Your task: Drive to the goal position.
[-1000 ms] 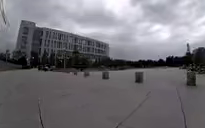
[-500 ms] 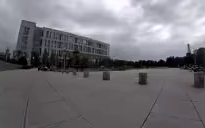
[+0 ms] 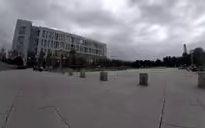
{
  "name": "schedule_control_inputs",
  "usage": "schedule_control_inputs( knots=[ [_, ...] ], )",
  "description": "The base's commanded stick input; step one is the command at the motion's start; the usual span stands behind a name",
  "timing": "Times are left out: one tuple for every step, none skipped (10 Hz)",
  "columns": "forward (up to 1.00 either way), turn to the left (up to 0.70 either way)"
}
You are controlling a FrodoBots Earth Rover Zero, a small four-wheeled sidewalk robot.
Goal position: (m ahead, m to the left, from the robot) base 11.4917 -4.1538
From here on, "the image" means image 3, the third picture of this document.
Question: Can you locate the vehicle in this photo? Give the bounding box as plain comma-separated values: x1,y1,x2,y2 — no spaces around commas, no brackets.
32,65,46,72

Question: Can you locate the long pale office building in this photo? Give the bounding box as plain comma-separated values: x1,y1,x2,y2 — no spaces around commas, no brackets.
11,18,108,66

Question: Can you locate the row of trees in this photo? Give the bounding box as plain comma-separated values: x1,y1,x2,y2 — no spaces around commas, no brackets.
0,47,108,69

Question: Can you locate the distant line of trees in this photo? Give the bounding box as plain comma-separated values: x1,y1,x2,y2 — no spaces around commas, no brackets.
106,46,205,70

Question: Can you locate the row of stone bollards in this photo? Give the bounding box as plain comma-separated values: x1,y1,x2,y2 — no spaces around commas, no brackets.
58,68,205,90

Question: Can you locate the group of parked vehicles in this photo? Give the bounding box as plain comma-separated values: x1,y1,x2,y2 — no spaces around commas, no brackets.
178,64,205,73

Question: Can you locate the thin tower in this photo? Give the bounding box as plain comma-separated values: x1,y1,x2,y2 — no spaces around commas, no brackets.
182,43,188,58

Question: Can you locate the grey concrete slab pavement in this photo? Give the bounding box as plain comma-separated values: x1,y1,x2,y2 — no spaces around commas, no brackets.
0,67,205,128

